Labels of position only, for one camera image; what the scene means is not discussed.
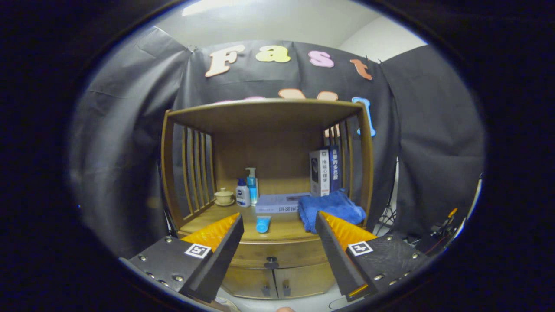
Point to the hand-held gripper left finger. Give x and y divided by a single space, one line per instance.
221 260

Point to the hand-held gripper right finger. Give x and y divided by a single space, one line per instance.
336 260

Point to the blue cosmetic tube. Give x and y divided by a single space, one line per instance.
263 224

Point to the wooden cabinet door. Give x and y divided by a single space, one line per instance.
247 281
303 279

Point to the wooden countertop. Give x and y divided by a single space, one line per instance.
282 227

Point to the wooden cabinet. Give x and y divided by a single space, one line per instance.
269 147

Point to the blue folded towel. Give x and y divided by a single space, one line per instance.
334 208

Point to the cream lidded teacup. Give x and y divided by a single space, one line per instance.
224 198

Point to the white lotion bottle blue cap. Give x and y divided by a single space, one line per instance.
243 196

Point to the tripod stand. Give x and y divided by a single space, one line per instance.
392 203

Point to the blue pump bottle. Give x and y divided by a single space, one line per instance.
252 186

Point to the grey lying book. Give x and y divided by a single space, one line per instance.
279 201

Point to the white standing book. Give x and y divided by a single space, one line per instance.
318 173

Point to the dark blue standing book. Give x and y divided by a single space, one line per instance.
334 169

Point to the orange and black tool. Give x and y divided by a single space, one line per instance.
446 223

